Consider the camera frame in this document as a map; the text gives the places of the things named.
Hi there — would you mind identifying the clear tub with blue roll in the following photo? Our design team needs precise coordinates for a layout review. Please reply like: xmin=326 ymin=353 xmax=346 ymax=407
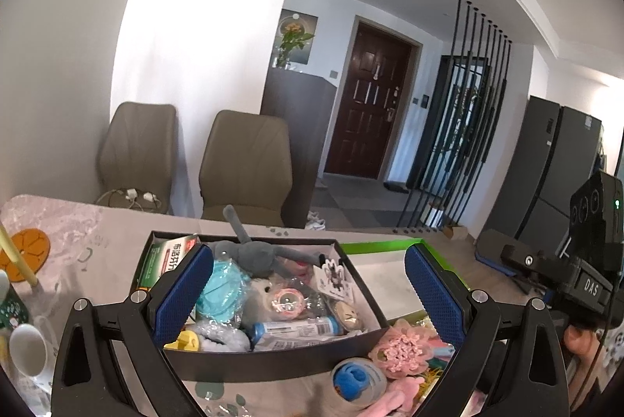
xmin=331 ymin=356 xmax=388 ymax=409

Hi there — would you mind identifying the pink plush toy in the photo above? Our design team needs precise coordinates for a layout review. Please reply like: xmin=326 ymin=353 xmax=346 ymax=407
xmin=363 ymin=378 xmax=427 ymax=417

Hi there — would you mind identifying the blue white tube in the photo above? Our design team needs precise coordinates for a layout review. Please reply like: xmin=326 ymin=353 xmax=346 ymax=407
xmin=251 ymin=317 xmax=342 ymax=342

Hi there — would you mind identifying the dark green printed mug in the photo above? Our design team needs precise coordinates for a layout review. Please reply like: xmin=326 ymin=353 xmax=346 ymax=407
xmin=0 ymin=270 xmax=34 ymax=332

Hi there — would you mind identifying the white printed mug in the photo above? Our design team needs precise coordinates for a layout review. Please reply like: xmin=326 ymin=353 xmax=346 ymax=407
xmin=9 ymin=317 xmax=62 ymax=393

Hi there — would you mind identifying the West Highland cow card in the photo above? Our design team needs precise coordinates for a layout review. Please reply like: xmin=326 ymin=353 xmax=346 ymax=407
xmin=313 ymin=258 xmax=356 ymax=302

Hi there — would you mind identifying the beige cat plush in bag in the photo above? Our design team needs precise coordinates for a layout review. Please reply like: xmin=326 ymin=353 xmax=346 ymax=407
xmin=330 ymin=302 xmax=365 ymax=334

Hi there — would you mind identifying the grey-brown upholstered chair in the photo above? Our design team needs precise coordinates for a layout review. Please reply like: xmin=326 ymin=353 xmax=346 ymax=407
xmin=96 ymin=101 xmax=177 ymax=215
xmin=199 ymin=110 xmax=292 ymax=227

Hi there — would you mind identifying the dark grey refrigerator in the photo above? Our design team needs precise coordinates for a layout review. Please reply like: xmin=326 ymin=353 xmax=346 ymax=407
xmin=482 ymin=95 xmax=605 ymax=247

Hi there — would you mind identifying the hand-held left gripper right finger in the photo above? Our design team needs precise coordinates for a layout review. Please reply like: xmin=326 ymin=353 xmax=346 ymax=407
xmin=404 ymin=244 xmax=571 ymax=417

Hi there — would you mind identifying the green cardboard box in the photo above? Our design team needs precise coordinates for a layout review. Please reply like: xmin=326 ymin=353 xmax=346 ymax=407
xmin=339 ymin=238 xmax=471 ymax=325

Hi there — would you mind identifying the pink flower plush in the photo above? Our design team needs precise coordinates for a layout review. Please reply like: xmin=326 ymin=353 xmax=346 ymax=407
xmin=368 ymin=318 xmax=442 ymax=381

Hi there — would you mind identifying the person's right hand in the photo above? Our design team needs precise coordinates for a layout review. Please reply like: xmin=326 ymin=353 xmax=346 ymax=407
xmin=560 ymin=324 xmax=610 ymax=413

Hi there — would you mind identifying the grey mouse plush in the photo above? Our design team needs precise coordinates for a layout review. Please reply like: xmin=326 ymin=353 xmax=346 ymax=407
xmin=212 ymin=205 xmax=325 ymax=279

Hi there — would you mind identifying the turquoise plastic bag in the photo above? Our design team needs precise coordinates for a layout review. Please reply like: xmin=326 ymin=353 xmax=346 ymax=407
xmin=196 ymin=260 xmax=247 ymax=323

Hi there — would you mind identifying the grey cloth-covered desktop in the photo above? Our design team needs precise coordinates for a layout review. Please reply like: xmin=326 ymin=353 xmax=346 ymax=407
xmin=0 ymin=194 xmax=488 ymax=417

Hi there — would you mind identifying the orange slice coaster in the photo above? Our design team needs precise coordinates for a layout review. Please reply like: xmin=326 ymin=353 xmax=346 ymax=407
xmin=11 ymin=228 xmax=52 ymax=284

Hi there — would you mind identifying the dark brown entrance door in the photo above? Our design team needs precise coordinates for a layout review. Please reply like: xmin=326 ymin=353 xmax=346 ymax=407
xmin=322 ymin=14 xmax=422 ymax=181

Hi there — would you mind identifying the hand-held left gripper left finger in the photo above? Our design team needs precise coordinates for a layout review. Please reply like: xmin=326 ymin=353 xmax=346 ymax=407
xmin=51 ymin=244 xmax=215 ymax=417

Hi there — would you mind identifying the pink round toy in bag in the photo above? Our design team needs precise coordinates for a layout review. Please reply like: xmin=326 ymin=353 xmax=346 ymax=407
xmin=266 ymin=283 xmax=313 ymax=318

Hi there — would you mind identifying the white charger cable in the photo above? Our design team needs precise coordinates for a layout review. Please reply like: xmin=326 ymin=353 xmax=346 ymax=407
xmin=110 ymin=187 xmax=161 ymax=210

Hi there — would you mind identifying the green orange toothpaste box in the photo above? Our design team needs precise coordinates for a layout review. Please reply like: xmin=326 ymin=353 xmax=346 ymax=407
xmin=136 ymin=236 xmax=202 ymax=291

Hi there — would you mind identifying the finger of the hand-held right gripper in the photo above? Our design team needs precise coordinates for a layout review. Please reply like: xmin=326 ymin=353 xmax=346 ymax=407
xmin=501 ymin=244 xmax=578 ymax=284
xmin=475 ymin=229 xmax=525 ymax=276

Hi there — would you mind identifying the black slat room divider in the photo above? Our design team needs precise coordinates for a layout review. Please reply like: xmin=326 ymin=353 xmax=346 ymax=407
xmin=395 ymin=0 xmax=512 ymax=235

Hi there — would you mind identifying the black storage box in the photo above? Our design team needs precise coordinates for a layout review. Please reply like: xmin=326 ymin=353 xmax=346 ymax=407
xmin=131 ymin=230 xmax=391 ymax=383

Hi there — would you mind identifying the yellow plastic clip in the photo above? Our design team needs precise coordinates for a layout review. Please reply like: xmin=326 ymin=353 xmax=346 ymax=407
xmin=163 ymin=330 xmax=202 ymax=351

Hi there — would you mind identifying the white plant pot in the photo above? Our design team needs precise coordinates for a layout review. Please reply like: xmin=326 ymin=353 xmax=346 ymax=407
xmin=429 ymin=197 xmax=447 ymax=227

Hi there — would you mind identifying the green potted plant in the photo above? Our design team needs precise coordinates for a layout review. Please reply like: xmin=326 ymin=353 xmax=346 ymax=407
xmin=273 ymin=27 xmax=315 ymax=69

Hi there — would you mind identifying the colourful small accessory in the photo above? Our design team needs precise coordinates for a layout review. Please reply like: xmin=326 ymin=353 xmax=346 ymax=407
xmin=419 ymin=344 xmax=456 ymax=398

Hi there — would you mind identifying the framed wall picture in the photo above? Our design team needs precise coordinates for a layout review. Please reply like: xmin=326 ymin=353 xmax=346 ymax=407
xmin=275 ymin=10 xmax=319 ymax=67

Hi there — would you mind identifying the blue-grey fluffy plush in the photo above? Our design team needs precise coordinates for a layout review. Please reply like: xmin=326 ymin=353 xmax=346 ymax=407
xmin=195 ymin=319 xmax=252 ymax=352

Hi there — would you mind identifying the dark wooden cabinet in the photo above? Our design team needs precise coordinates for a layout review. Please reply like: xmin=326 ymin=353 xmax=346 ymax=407
xmin=260 ymin=68 xmax=338 ymax=227

